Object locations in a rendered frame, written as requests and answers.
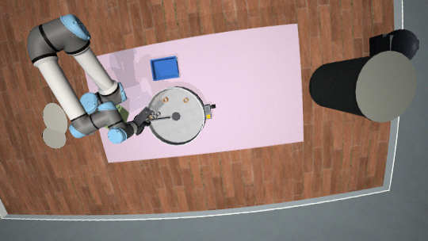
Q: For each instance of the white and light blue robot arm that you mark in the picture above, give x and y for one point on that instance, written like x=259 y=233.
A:
x=68 y=33

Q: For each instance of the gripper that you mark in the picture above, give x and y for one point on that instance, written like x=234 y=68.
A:
x=141 y=127

